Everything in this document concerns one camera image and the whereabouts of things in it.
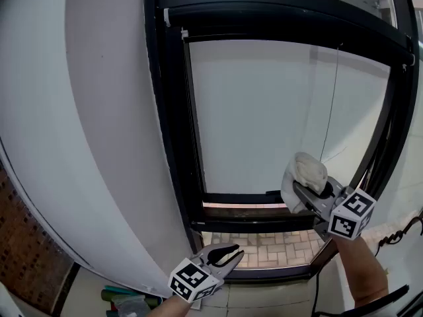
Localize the white cleaning cloth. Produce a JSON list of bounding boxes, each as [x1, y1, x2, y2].
[[280, 152, 329, 214]]

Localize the black roller blind tube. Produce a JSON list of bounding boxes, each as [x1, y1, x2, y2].
[[164, 7, 416, 67]]

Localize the black window frame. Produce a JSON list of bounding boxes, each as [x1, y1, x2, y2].
[[143, 0, 420, 283]]

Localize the person's left forearm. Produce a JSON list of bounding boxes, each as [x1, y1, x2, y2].
[[158, 294, 194, 317]]

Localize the black cable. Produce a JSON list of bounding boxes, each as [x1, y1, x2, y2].
[[312, 271, 323, 317]]

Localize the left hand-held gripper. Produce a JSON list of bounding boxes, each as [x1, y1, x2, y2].
[[169, 242, 245, 305]]

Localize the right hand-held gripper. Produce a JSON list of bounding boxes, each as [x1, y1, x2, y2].
[[293, 176, 377, 240]]

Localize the person's white shirt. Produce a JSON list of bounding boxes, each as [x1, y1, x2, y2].
[[342, 297, 393, 317]]

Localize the thin blind pull cord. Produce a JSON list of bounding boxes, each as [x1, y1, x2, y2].
[[322, 43, 341, 160]]

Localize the person's right forearm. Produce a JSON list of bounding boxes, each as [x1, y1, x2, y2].
[[332, 234, 390, 308]]

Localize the clear plastic bag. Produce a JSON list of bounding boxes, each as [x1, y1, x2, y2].
[[112, 295, 151, 317]]

